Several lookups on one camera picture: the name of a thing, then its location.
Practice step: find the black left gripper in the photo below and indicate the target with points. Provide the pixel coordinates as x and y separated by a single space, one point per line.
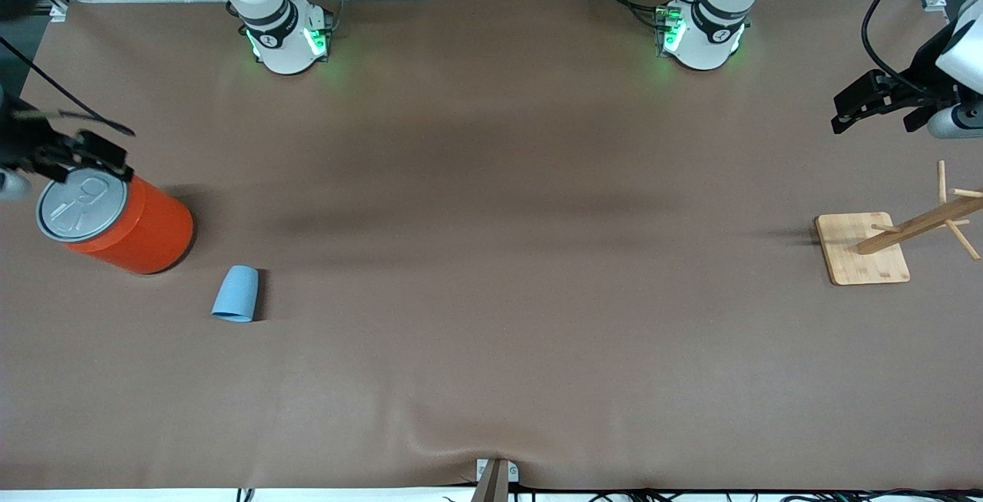
924 72

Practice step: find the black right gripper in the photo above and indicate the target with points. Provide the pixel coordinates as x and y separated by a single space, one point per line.
23 143

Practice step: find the light blue plastic cup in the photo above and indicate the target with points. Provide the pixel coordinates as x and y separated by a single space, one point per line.
236 296

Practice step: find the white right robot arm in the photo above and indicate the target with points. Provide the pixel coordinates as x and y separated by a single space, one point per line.
280 41

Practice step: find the wooden cup stand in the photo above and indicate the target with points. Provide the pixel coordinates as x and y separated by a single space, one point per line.
864 252

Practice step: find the orange can with grey lid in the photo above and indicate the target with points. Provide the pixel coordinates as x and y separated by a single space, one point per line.
138 237

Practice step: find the brown table mat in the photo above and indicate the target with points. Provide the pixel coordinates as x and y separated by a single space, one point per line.
491 272

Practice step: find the grey table edge clamp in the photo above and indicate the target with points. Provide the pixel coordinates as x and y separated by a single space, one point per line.
495 475

